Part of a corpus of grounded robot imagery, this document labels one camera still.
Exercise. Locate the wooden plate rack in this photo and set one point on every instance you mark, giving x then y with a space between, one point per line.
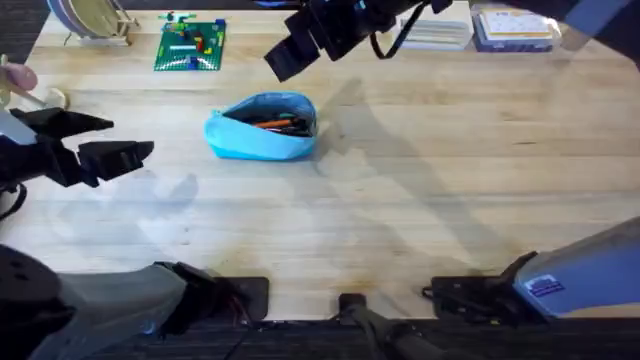
125 27

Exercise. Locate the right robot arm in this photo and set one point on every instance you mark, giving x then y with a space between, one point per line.
575 270

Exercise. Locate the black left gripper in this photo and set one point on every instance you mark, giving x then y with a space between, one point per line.
47 160

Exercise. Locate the person's hand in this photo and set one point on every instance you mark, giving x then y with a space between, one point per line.
17 77

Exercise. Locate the clear plastic box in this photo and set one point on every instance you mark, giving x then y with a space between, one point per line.
437 35

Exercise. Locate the light blue zip bag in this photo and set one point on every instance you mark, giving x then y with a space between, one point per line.
250 140

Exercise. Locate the black stand post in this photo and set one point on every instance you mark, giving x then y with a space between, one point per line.
370 320

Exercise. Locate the wooden spoon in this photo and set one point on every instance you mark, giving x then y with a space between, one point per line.
52 97

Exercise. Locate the green board with toy blocks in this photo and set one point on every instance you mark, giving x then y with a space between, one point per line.
190 47

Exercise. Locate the cream plate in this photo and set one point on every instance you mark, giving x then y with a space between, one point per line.
97 17

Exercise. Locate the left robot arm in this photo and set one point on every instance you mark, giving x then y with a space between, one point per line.
115 300

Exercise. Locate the blue box with white lid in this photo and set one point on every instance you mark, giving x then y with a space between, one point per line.
515 27

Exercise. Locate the black rail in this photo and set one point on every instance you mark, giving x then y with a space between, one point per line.
300 342

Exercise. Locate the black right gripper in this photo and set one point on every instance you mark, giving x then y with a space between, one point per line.
360 22

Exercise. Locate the blue-grey plate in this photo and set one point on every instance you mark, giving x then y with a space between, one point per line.
60 15

